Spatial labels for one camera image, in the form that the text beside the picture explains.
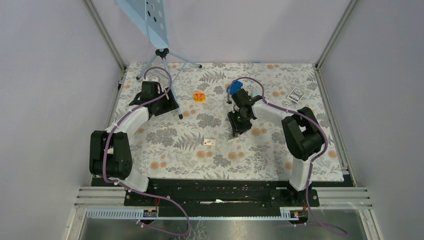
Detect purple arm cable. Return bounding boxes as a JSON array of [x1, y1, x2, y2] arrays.
[[226, 76, 350, 238], [101, 66, 193, 237]]

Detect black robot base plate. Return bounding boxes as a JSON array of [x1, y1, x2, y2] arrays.
[[124, 178, 320, 218]]

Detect silver stapler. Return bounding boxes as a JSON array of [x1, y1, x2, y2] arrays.
[[251, 90, 262, 98]]

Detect floral tablecloth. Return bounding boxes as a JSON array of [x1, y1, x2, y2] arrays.
[[130, 62, 343, 182]]

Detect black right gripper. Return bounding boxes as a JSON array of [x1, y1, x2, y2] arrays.
[[227, 109, 252, 137]]

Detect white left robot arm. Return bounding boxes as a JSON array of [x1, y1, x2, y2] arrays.
[[89, 81, 179, 206]]

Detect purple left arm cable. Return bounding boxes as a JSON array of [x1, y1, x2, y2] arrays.
[[101, 66, 193, 237]]

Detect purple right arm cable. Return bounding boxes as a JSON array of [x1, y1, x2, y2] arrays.
[[226, 76, 350, 238]]

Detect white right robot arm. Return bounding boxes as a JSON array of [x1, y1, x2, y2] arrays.
[[227, 89, 328, 206]]

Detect cardboard staple box sleeve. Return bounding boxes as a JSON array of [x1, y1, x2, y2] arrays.
[[203, 138, 216, 147]]

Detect orange tape roll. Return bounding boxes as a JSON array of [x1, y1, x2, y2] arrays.
[[193, 92, 206, 102]]

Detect blue music stand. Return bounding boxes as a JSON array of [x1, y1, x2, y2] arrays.
[[115, 0, 203, 119]]

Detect blue toy car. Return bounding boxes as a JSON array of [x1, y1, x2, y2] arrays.
[[226, 80, 243, 95]]

